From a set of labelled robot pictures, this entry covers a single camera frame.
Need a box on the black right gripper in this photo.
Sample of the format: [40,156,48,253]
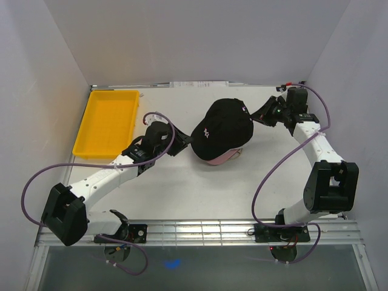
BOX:
[249,96,290,128]

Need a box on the black cap white logo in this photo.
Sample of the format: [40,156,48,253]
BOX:
[191,98,254,162]

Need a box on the pink cap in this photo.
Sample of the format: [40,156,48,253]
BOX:
[206,148,241,166]

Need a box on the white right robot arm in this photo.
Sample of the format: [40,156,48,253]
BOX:
[252,82,360,241]

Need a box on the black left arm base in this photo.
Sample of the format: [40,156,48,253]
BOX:
[93,224,147,263]

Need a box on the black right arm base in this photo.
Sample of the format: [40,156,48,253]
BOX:
[247,224,310,263]

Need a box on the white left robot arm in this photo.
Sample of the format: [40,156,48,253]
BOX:
[41,121,192,246]

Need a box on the white paper label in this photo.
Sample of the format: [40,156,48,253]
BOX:
[169,81,229,88]

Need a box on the yellow plastic tray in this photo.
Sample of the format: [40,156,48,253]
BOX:
[72,90,140,159]

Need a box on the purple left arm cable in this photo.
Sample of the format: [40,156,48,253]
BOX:
[21,112,176,276]

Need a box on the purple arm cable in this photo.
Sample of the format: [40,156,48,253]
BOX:
[247,83,332,264]
[21,112,176,276]

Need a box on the gold wire hat stand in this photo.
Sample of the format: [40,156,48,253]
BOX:
[228,149,243,161]

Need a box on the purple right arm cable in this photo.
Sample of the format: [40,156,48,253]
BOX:
[247,83,332,264]

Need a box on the aluminium rail frame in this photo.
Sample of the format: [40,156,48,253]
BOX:
[26,219,378,290]

